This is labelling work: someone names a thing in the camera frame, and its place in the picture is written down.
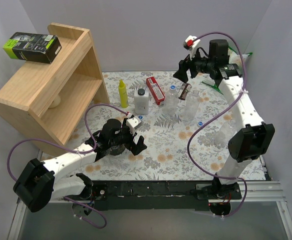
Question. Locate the floral table mat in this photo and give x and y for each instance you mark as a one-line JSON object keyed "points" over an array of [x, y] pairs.
{"points": [[176, 149]]}

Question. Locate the cream object under shelf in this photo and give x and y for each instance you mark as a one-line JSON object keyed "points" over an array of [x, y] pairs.
{"points": [[55, 102]]}

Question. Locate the white bottle black cap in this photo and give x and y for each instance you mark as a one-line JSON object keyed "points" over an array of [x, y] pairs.
{"points": [[141, 101]]}

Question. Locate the yellow squeeze bottle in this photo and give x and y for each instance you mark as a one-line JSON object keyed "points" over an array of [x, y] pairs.
{"points": [[123, 94]]}

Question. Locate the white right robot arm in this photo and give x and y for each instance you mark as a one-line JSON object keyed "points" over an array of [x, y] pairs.
{"points": [[253, 135]]}

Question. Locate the brown snack bar wrapper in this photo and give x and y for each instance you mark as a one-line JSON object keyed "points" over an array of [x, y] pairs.
{"points": [[183, 91]]}

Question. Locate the green chips bag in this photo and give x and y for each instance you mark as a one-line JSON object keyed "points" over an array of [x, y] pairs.
{"points": [[234, 58]]}

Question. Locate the clear plastic bottle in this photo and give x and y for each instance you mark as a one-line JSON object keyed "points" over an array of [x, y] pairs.
{"points": [[170, 102], [191, 105], [225, 133]]}

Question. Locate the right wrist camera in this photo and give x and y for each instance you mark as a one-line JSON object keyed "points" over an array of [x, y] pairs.
{"points": [[191, 44]]}

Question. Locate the wooden shelf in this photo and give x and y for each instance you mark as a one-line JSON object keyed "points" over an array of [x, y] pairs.
{"points": [[75, 75]]}

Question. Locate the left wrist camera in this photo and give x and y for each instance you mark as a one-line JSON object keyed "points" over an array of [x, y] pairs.
{"points": [[133, 122]]}

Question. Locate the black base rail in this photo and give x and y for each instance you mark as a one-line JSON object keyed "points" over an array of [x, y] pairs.
{"points": [[160, 194]]}

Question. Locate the red toothpaste box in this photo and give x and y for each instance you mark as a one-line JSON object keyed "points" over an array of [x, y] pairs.
{"points": [[155, 90]]}

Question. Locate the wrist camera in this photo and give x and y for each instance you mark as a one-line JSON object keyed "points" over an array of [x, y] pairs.
{"points": [[191, 44], [133, 122]]}

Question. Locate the black green box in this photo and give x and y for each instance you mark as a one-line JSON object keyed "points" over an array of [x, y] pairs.
{"points": [[33, 47]]}

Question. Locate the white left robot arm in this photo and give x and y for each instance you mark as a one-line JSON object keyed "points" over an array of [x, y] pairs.
{"points": [[42, 181]]}

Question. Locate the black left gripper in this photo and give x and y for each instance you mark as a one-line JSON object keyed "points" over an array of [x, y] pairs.
{"points": [[130, 139]]}

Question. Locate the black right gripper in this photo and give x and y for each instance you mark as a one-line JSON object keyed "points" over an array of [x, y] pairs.
{"points": [[190, 63]]}

